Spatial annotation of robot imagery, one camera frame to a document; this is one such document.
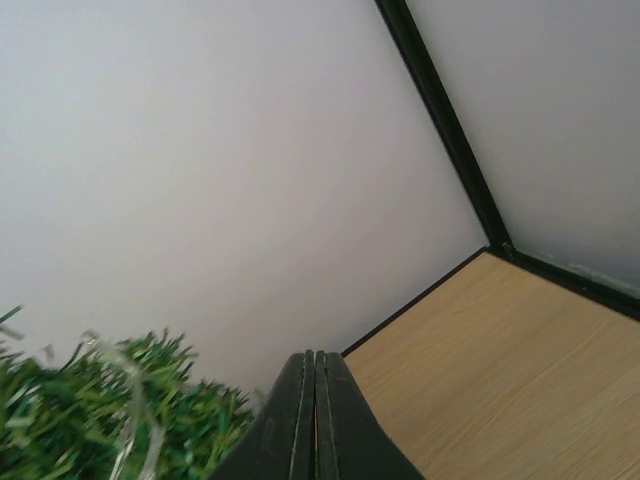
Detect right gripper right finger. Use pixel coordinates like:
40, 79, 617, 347
315, 351, 423, 480

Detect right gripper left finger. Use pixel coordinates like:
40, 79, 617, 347
211, 351, 315, 480

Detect clear led string lights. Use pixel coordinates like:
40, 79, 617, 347
81, 330, 165, 479

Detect small green christmas tree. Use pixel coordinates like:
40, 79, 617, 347
1, 326, 254, 479

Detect black frame rail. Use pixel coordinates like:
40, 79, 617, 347
342, 1, 639, 356

